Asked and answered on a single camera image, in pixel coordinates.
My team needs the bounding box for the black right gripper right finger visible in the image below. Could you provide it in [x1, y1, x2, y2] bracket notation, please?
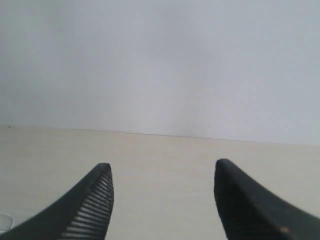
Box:
[213, 158, 320, 240]

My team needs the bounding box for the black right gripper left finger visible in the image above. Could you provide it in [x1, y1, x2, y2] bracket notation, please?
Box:
[0, 163, 114, 240]

